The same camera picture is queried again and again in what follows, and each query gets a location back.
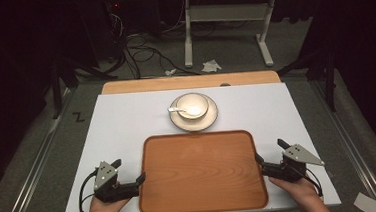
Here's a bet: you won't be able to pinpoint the metal floor rail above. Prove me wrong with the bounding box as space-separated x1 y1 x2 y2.
0 87 88 212
308 75 376 212

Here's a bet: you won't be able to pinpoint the light wooden table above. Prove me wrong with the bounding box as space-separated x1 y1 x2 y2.
100 68 283 96

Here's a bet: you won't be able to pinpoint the person's right hand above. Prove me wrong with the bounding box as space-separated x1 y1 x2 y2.
267 172 319 209

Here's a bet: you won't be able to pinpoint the white ceramic spoon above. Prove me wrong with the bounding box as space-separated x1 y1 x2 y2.
167 104 203 119

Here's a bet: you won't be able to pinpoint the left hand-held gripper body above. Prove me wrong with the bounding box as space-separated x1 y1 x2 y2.
91 158 140 205

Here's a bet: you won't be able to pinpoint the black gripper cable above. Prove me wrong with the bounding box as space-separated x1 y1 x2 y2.
75 168 103 212
294 163 325 200

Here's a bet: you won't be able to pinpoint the white paper sheet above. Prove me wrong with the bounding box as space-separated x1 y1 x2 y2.
351 190 376 212

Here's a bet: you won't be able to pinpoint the cream bowl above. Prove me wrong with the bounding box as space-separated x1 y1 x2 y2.
174 91 211 122

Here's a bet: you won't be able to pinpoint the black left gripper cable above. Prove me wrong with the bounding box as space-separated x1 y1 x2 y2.
75 168 103 212

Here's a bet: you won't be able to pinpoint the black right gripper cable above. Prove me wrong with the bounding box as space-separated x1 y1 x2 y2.
294 163 325 200

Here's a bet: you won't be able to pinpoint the brown wooden tray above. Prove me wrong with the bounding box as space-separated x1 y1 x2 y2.
133 127 270 212

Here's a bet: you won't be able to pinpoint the large crumpled white paper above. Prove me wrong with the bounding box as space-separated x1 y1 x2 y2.
200 59 224 74

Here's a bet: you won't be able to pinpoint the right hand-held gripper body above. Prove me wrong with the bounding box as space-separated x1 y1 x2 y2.
260 142 327 186

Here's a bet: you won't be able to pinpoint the cream plate with dark rim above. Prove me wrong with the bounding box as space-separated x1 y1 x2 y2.
167 91 221 134

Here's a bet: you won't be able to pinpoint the white metal desk frame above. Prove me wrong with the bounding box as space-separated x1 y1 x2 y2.
180 0 283 74

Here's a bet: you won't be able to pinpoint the white table board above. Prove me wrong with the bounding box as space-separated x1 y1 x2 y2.
53 78 343 212

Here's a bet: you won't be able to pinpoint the person's left hand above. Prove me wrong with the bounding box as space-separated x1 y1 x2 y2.
81 189 133 212

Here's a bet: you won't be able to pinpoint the black floor cables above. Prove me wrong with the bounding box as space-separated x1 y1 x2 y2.
103 0 203 82

